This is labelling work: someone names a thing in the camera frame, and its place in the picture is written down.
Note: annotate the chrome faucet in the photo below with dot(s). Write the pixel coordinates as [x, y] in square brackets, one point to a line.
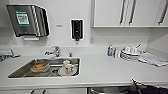
[55, 52]

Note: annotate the blue dish soap bottle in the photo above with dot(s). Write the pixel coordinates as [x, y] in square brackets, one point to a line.
[109, 51]

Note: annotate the small white bottle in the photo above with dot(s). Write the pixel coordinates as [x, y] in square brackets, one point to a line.
[116, 53]

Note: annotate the steel sink basin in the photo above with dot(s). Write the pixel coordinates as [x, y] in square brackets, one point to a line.
[20, 71]

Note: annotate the white wall cabinet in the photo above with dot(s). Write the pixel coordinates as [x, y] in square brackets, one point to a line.
[3, 13]
[130, 13]

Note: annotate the small chrome soap pump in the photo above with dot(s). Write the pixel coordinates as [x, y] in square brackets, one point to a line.
[70, 54]

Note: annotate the small wall label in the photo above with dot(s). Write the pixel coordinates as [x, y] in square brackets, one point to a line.
[59, 26]

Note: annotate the black wall soap dispenser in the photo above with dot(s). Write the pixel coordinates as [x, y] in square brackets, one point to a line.
[77, 30]

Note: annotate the orange bowl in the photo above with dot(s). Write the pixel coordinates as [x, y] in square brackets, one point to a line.
[40, 67]

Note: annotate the white two-door sink cabinet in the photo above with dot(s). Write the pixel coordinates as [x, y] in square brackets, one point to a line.
[60, 91]

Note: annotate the white wall outlet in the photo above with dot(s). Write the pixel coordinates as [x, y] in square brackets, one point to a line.
[91, 40]

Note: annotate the white mug with red print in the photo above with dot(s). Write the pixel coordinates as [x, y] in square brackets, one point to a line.
[68, 68]

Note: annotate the steel paper towel dispenser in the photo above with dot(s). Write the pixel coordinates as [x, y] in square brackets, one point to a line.
[28, 20]

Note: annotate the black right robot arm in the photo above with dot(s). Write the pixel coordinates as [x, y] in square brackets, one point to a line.
[156, 90]

